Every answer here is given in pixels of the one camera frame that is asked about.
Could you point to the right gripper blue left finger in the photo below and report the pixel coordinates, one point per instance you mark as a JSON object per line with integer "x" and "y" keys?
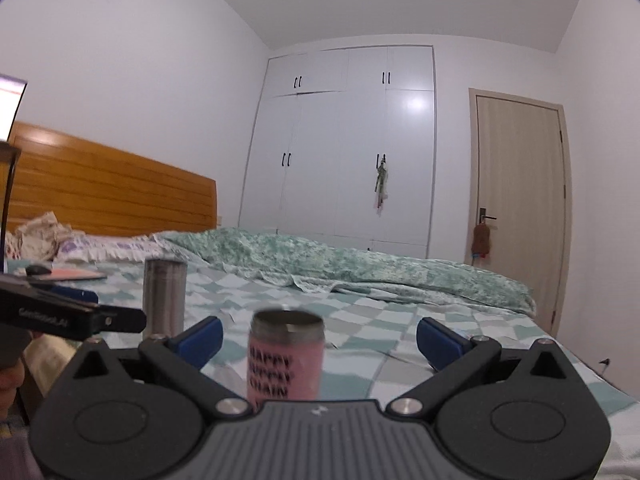
{"x": 200, "y": 343}

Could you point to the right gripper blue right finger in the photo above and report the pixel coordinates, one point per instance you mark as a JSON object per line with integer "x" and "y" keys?
{"x": 439, "y": 345}

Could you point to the pink steel cup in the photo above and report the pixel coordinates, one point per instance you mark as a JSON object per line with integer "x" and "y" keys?
{"x": 284, "y": 356}

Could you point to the person's left hand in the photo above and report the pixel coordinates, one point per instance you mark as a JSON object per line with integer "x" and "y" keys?
{"x": 13, "y": 343}

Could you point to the pink notebook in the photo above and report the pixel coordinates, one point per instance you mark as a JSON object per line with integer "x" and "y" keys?
{"x": 67, "y": 275}

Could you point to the black computer mouse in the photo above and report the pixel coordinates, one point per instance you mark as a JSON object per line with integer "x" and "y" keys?
{"x": 36, "y": 269}

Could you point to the floral frilled pillow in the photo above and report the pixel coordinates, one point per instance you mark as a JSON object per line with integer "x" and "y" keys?
{"x": 95, "y": 249}

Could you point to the checkered green bed blanket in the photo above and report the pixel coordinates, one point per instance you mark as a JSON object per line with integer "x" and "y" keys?
{"x": 370, "y": 342}

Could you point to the tall stainless steel tumbler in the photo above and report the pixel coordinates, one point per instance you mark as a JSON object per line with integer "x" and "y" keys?
{"x": 164, "y": 296}

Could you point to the crumpled beige cloth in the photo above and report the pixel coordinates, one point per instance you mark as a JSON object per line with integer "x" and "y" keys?
{"x": 39, "y": 238}

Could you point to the brown plush toy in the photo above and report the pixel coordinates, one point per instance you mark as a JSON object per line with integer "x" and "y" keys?
{"x": 481, "y": 244}

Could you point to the orange wooden headboard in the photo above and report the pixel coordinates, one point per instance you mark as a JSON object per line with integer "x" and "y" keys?
{"x": 104, "y": 191}

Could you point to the green floral duvet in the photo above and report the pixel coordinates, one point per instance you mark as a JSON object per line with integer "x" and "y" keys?
{"x": 293, "y": 261}

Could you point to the hanging green ornament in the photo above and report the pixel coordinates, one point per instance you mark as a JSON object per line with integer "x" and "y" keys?
{"x": 380, "y": 183}

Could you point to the beige wooden door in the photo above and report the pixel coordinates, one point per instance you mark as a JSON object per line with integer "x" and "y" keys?
{"x": 520, "y": 173}

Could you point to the white built-in wardrobe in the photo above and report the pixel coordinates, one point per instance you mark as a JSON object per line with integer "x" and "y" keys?
{"x": 323, "y": 121}

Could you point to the laptop screen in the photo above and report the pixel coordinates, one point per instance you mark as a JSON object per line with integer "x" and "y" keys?
{"x": 11, "y": 93}

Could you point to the black door handle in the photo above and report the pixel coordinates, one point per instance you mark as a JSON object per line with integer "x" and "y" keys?
{"x": 483, "y": 216}

